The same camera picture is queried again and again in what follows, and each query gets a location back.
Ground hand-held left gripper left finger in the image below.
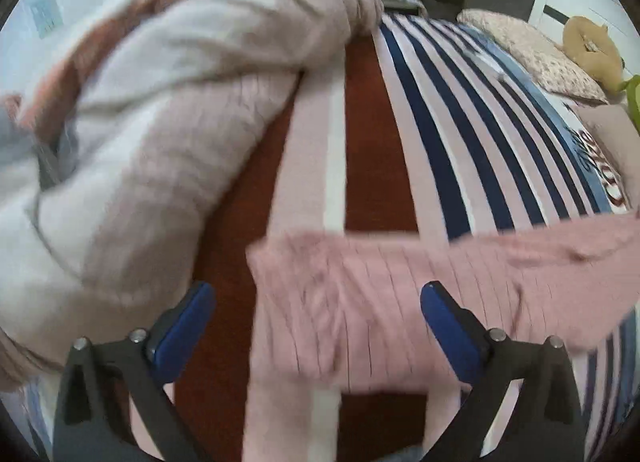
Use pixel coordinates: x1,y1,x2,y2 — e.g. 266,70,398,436
52,281,217,462

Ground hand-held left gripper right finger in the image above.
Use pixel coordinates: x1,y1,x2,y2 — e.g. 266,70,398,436
420,281,586,462

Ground pink knit pants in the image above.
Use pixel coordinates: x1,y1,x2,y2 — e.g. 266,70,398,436
246,209,640,398

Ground beige and pink duvet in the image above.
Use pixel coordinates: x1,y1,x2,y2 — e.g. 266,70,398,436
0,0,386,383

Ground striped bed blanket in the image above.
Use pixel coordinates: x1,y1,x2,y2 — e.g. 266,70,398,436
170,12,640,462

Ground floral pillow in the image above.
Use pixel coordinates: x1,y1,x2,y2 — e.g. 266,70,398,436
457,8,608,105

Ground green avocado plush toy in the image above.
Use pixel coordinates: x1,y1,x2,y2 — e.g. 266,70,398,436
620,74,640,135

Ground brown plush toy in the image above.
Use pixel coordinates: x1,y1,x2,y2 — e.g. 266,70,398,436
563,16,626,95

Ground light blue wall poster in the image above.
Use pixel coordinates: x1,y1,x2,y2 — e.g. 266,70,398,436
30,0,63,37

